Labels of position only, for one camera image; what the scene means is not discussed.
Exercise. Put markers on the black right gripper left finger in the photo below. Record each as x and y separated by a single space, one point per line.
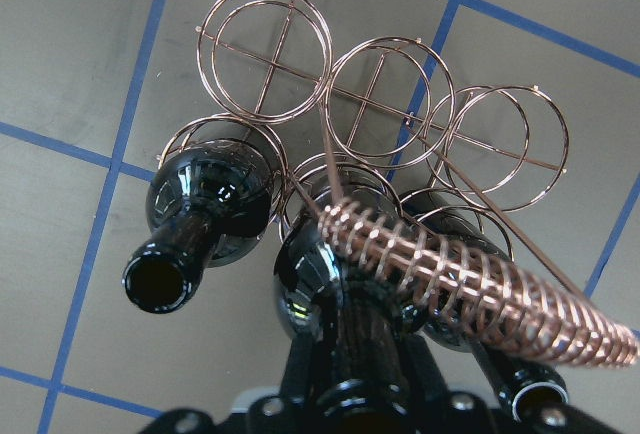
301 369

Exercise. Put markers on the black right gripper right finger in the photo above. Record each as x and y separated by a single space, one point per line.
426 382

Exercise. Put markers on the free black wine bottle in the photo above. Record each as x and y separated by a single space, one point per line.
361 386

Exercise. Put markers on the near black bottle in basket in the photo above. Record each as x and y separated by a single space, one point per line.
206 207

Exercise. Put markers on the copper wire wine basket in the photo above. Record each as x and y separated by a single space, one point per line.
476 294

